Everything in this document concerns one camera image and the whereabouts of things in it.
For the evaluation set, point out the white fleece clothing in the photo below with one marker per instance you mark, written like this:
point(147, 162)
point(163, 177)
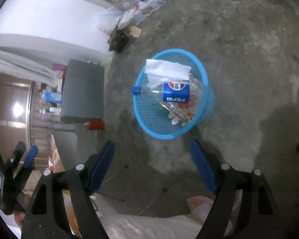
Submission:
point(144, 226)

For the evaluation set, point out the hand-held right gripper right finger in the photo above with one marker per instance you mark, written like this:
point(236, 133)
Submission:
point(203, 166)

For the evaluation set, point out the clear flower-print plastic bag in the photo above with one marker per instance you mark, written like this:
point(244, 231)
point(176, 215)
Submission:
point(182, 109)

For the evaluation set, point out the clear bottle with blue label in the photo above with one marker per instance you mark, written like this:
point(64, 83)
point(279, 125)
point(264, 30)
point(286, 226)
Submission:
point(175, 92)

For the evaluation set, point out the blue and white packet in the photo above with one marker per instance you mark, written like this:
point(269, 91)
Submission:
point(51, 97)

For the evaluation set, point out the red can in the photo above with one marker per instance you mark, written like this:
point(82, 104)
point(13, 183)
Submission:
point(96, 125)

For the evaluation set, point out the white tissue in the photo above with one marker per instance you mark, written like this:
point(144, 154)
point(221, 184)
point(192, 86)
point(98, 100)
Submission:
point(164, 69)

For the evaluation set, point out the blue mesh basket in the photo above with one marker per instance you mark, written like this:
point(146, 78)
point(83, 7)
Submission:
point(149, 114)

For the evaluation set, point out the dark grey cabinet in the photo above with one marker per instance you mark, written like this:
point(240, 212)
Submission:
point(82, 92)

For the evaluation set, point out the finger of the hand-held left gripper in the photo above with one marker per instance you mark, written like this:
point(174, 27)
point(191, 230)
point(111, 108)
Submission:
point(17, 154)
point(31, 156)

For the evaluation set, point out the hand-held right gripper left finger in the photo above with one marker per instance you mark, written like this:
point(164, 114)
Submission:
point(103, 164)

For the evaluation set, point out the grey curtain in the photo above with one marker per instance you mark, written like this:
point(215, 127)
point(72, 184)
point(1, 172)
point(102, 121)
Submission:
point(15, 59)

